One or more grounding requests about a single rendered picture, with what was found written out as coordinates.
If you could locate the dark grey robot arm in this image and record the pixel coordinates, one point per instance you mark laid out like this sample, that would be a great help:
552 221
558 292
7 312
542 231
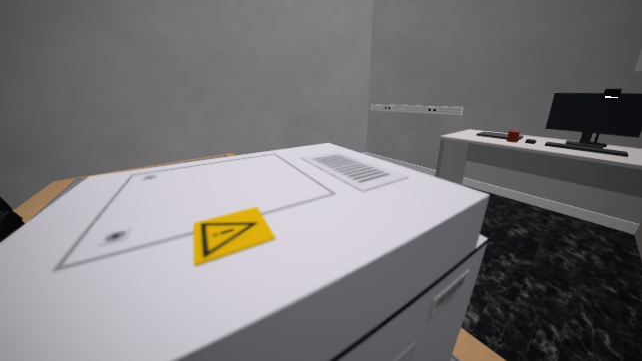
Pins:
9 220

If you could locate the white heat sealer housing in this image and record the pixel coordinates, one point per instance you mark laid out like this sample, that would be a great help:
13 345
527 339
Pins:
312 253

